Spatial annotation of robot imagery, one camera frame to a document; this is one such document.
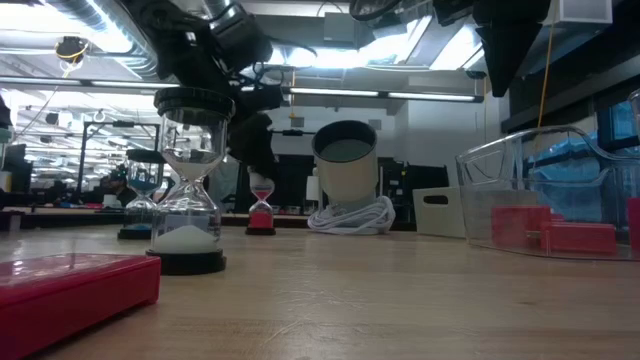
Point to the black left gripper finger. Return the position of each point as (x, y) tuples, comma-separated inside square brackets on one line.
[(252, 145)]

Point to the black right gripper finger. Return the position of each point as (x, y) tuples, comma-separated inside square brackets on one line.
[(505, 50)]

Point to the red sand hourglass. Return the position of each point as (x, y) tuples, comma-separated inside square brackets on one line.
[(261, 220)]

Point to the small red box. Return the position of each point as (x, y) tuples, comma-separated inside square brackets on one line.
[(580, 240), (520, 227)]

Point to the red case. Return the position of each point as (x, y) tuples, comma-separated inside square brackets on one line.
[(75, 295)]

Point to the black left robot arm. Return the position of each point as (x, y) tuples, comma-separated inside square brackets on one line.
[(4, 112)]

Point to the black partition panel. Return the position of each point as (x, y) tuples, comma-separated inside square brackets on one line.
[(295, 175)]

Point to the grey curtain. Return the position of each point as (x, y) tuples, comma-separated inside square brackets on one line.
[(220, 192)]

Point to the white vented box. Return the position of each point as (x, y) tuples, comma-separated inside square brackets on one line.
[(582, 12)]

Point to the long LED light bar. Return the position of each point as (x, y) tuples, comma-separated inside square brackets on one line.
[(330, 92)]

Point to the white round cup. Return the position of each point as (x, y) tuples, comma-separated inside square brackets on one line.
[(345, 180)]

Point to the black monitor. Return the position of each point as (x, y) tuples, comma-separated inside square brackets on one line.
[(15, 170)]

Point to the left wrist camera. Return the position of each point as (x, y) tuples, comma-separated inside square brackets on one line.
[(240, 35)]

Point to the silver ceiling air duct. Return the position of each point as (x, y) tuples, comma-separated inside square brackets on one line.
[(100, 20)]

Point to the black metal rig frame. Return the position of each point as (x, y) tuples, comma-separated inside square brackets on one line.
[(120, 124)]

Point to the glass window wall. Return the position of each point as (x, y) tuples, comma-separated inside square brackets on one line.
[(622, 120)]

